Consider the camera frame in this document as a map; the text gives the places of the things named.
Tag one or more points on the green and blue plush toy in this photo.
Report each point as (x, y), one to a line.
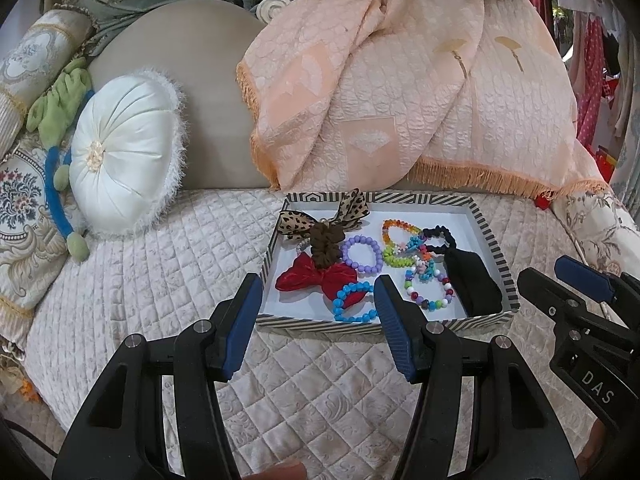
(62, 105)

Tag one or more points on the person's right hand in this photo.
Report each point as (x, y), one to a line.
(592, 445)

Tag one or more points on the black hair bow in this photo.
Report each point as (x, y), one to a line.
(472, 285)

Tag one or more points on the striped cardboard box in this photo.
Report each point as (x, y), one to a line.
(370, 317)

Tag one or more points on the embroidered floral cushion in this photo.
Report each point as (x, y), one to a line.
(25, 210)

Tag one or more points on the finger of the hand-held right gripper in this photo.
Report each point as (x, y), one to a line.
(587, 277)
(550, 296)

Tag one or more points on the small red item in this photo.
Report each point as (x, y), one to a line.
(544, 202)

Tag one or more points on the white round fringed pillow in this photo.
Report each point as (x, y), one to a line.
(125, 155)

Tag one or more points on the brown scrunchie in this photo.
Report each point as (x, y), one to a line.
(327, 245)

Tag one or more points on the floral beige pillow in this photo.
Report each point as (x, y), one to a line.
(595, 225)

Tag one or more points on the peach fringed blanket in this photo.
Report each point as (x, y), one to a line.
(400, 85)

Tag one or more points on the red polka-dot garment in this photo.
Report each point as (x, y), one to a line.
(592, 85)

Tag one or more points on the white scroll ornament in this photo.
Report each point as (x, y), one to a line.
(270, 9)

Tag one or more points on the beige padded headboard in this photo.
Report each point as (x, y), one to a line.
(215, 85)

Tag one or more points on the red box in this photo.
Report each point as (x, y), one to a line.
(606, 162)

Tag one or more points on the beige bolster pillow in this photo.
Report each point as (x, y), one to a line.
(35, 55)

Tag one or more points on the red velvet hair bow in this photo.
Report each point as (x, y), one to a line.
(305, 277)

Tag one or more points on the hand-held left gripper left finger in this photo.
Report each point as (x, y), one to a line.
(240, 325)

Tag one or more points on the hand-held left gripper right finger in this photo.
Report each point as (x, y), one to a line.
(397, 325)

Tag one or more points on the leopard print hair bow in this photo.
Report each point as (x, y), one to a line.
(295, 225)

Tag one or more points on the person's left hand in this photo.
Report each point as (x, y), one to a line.
(277, 472)

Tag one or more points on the beige quilted bedspread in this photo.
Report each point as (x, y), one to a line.
(165, 260)

